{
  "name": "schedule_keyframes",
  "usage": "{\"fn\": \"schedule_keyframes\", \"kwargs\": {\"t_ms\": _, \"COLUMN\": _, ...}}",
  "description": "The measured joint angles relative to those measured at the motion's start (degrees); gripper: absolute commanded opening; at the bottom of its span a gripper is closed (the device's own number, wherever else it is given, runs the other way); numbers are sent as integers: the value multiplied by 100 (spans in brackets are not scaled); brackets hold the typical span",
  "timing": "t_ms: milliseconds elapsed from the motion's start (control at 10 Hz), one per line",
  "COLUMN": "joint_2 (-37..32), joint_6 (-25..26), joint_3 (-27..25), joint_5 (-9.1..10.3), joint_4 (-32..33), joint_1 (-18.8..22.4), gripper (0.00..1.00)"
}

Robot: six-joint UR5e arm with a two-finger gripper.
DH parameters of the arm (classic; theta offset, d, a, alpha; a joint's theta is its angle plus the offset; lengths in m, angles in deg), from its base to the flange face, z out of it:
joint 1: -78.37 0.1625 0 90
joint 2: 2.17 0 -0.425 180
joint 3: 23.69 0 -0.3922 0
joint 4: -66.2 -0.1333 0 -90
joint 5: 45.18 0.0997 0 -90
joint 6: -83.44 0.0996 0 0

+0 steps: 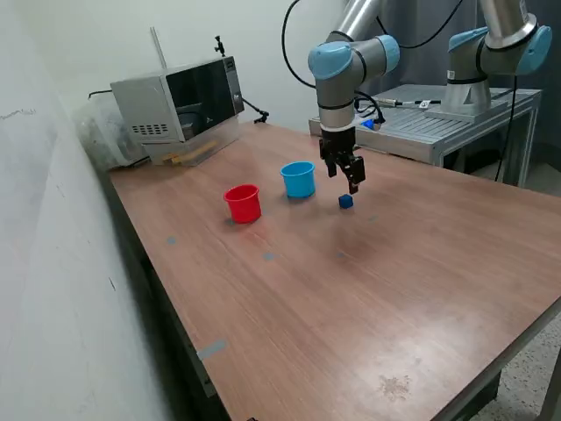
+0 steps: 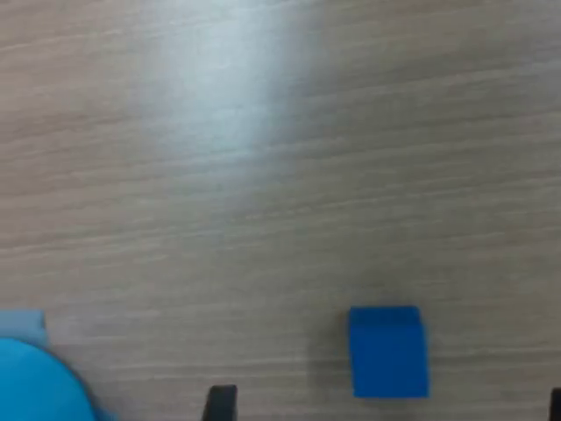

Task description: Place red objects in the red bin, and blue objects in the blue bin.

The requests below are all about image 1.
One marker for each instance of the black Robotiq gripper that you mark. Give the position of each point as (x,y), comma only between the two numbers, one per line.
(337,142)

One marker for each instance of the grey UR5e robot arm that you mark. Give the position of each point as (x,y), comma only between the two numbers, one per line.
(333,66)

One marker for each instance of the blue plastic bin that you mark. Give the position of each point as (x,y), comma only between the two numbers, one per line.
(299,182)

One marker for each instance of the red plastic bin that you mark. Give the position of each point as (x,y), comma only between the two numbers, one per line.
(242,206)

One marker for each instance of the blue cube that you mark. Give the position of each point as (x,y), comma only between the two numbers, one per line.
(345,201)

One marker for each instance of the aluminium slotted robot stand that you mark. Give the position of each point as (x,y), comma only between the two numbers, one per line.
(416,131)

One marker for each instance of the white warning tag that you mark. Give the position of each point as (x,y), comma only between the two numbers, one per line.
(424,104)

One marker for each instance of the aluminium robot mounting plate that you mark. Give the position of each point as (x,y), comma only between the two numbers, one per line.
(438,113)

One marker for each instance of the clear acrylic box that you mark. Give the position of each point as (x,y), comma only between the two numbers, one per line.
(221,136)

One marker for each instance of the dark grey curtain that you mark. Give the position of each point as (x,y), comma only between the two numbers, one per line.
(429,66)

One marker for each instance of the long wooden stick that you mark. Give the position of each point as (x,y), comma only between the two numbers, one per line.
(197,151)

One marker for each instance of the short wooden block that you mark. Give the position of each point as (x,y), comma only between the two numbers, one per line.
(168,159)

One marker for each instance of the silver microwave oven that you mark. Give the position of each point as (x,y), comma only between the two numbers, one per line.
(144,101)

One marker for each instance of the clear plastic rod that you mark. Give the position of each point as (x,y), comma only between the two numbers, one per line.
(158,48)

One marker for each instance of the long blue tape strip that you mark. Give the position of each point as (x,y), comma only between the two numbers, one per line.
(211,349)

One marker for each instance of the clear plastic bag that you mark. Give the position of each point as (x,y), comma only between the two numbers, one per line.
(98,136)

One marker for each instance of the blue lit wrist camera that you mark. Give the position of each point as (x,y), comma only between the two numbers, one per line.
(370,124)

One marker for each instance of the black clamp mount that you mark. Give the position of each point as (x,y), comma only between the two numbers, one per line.
(219,44)

